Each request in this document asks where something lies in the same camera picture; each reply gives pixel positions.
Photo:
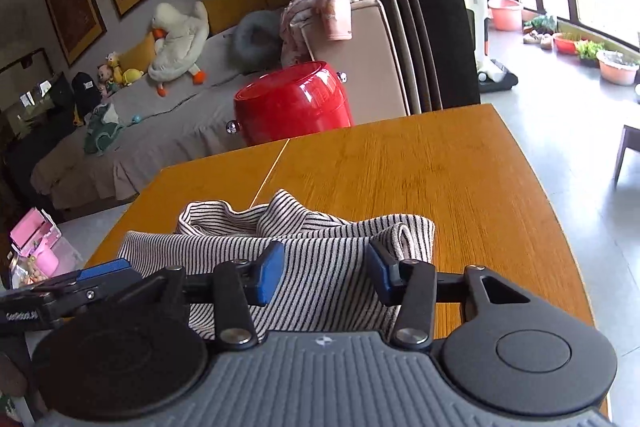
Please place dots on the green cloth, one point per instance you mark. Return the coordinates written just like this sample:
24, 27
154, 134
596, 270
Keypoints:
102, 132

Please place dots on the pale pink flower pot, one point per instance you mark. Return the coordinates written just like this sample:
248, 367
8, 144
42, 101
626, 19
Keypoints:
619, 69

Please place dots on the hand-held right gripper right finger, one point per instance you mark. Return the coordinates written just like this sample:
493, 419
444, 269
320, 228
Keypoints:
379, 274

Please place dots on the black white striped garment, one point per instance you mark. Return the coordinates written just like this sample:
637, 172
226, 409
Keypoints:
325, 257

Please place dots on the dark cabinet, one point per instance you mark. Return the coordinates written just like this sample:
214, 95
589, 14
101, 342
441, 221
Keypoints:
30, 127

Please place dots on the black bag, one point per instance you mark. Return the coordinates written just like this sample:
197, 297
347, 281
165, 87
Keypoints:
86, 94

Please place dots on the clear plastic jar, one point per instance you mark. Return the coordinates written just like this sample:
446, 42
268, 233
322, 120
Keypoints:
35, 272

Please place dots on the red plastic basin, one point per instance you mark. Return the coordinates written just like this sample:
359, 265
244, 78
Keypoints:
295, 104

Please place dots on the red flower pot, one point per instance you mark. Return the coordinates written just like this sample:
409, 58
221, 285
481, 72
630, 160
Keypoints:
567, 44

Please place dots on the grey covered sofa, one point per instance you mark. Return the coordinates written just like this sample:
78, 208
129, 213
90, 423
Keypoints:
200, 117

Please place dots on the small green potted plant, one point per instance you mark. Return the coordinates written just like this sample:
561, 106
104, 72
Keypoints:
590, 52

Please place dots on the pink box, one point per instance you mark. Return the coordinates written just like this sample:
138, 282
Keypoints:
32, 229

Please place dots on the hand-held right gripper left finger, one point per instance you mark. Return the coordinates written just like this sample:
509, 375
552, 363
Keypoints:
267, 274

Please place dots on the small blue ball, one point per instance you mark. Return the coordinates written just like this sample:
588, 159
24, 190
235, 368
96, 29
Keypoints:
136, 120

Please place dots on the small yellow sofa cushion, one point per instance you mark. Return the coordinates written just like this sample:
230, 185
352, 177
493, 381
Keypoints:
137, 54

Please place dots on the dark wooden chair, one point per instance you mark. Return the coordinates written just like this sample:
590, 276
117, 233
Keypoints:
627, 152

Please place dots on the grey neck pillow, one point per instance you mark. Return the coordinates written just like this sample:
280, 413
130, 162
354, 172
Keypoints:
257, 42

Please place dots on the pink patterned garment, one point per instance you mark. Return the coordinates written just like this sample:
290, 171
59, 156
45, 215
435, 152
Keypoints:
330, 2

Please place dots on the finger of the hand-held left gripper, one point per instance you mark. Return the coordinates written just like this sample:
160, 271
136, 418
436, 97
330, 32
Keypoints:
107, 268

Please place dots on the pink plastic basin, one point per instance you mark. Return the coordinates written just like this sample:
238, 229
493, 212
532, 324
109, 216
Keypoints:
505, 14

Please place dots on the small doll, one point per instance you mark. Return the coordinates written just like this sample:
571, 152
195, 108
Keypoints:
105, 79

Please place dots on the white goose plush toy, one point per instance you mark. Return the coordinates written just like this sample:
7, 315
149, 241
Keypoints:
177, 47

